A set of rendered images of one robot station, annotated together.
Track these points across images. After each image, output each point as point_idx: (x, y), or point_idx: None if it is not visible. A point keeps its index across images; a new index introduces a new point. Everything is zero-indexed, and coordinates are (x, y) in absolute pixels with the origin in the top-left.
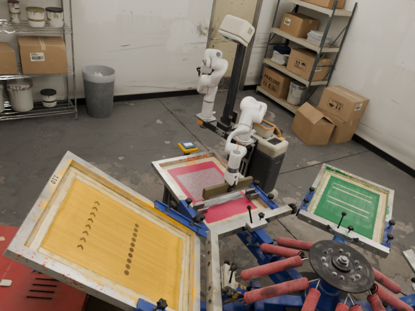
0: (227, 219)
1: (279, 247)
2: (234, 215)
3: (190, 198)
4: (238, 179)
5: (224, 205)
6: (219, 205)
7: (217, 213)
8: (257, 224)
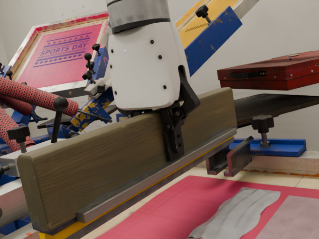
0: (137, 202)
1: (0, 109)
2: (119, 223)
3: (262, 118)
4: (110, 73)
5: (174, 233)
6: (192, 222)
7: (181, 202)
8: (37, 144)
